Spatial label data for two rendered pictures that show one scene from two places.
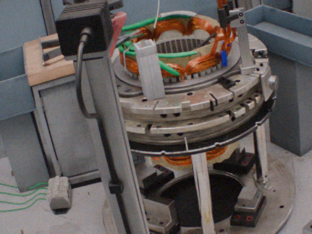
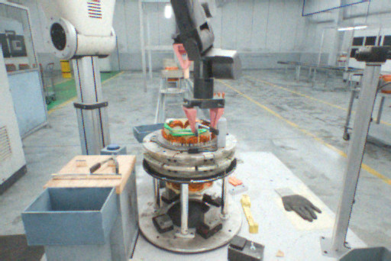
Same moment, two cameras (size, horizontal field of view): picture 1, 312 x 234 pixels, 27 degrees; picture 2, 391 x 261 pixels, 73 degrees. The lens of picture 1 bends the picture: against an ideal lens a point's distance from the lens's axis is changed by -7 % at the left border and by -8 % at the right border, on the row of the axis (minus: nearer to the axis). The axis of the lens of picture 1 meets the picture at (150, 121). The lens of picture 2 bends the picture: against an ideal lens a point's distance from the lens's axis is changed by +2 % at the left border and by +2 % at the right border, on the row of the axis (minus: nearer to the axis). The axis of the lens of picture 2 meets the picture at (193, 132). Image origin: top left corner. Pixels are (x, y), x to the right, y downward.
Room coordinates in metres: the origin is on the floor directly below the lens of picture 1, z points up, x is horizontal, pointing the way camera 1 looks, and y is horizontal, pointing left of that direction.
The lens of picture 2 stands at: (0.96, 0.78, 1.39)
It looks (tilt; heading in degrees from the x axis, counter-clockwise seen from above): 18 degrees down; 277
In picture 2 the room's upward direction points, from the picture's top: straight up
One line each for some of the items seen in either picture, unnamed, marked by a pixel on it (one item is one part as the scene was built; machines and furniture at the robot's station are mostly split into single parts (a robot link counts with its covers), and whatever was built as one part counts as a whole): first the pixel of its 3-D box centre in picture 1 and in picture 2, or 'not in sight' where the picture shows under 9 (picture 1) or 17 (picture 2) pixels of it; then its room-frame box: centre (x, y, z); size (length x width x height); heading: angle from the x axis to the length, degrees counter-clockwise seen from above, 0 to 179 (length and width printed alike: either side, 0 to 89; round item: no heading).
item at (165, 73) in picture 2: not in sight; (172, 81); (1.71, -3.00, 0.94); 0.39 x 0.39 x 0.30
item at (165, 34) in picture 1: (170, 34); not in sight; (1.15, -0.07, 1.12); 0.05 x 0.01 x 0.02; 97
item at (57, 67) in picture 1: (71, 50); (95, 172); (1.31, 0.13, 1.05); 0.20 x 0.19 x 0.02; 97
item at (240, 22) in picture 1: (236, 18); not in sight; (0.97, -0.16, 1.20); 0.02 x 0.01 x 0.03; 89
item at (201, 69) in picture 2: not in sight; (205, 68); (1.01, 0.05, 1.34); 0.07 x 0.06 x 0.07; 155
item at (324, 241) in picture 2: not in sight; (336, 247); (0.58, 0.04, 0.78); 0.09 x 0.09 x 0.01; 77
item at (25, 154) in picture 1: (17, 122); (79, 249); (1.29, 0.29, 0.92); 0.17 x 0.11 x 0.28; 7
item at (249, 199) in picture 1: (248, 199); (211, 194); (0.99, -0.15, 0.83); 0.05 x 0.04 x 0.02; 151
